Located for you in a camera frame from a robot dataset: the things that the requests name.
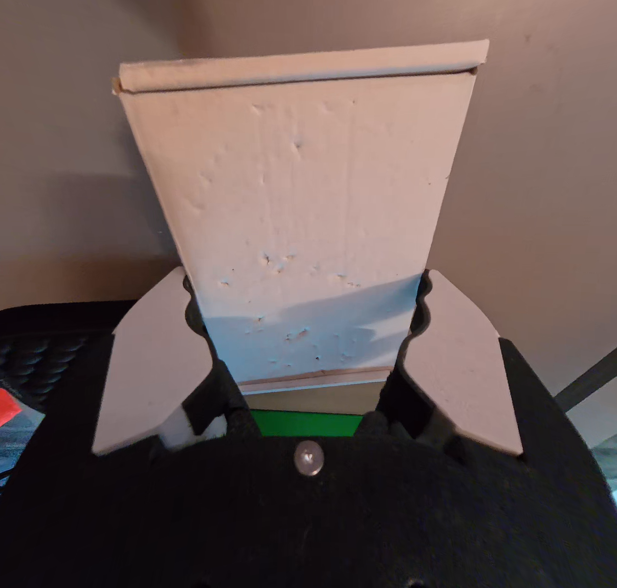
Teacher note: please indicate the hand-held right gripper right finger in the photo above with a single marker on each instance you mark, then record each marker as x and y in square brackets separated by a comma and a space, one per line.
[462, 366]

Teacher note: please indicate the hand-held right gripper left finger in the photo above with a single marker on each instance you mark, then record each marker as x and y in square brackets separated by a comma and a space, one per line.
[144, 366]

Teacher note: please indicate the green plastic bin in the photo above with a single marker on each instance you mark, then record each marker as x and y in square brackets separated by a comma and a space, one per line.
[303, 424]

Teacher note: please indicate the white cardboard box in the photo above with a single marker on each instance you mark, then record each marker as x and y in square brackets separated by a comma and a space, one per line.
[299, 188]

